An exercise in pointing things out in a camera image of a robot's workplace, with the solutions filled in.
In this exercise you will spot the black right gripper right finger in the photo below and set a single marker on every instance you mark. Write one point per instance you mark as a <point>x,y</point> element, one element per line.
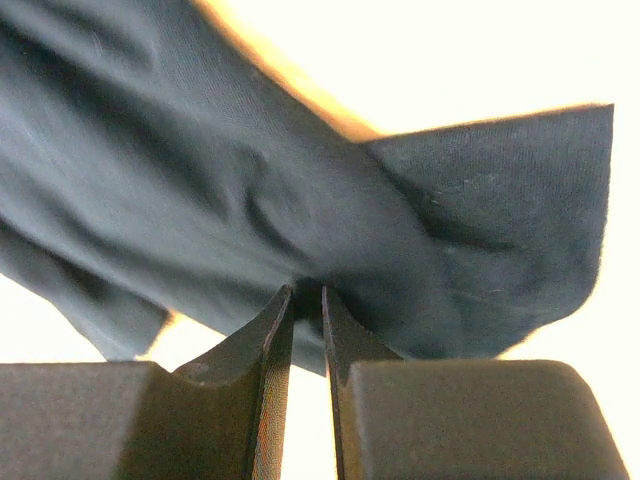
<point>458,419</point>

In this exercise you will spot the black t-shirt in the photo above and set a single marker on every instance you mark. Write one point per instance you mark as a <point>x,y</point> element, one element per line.
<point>147,166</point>

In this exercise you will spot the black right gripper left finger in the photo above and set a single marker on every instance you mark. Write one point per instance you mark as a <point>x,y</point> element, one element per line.
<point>219,416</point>

